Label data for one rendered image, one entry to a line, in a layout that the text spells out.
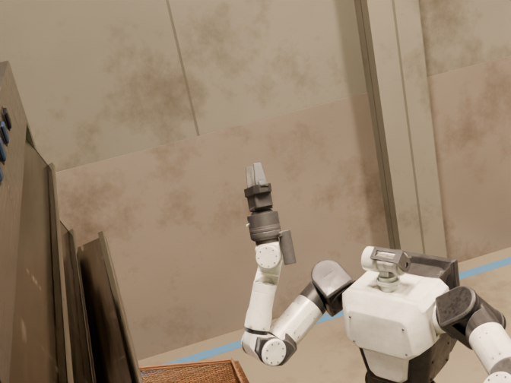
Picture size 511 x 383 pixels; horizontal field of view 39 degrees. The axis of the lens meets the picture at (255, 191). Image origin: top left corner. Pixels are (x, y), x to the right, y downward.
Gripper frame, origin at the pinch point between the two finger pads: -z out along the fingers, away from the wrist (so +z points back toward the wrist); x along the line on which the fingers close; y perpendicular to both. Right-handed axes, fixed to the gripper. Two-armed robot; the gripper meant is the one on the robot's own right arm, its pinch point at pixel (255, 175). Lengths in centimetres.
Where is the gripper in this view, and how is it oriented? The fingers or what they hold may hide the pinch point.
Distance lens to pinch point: 203.7
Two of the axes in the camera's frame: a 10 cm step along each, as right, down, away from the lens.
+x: 2.6, -1.1, -9.6
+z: 1.8, 9.8, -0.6
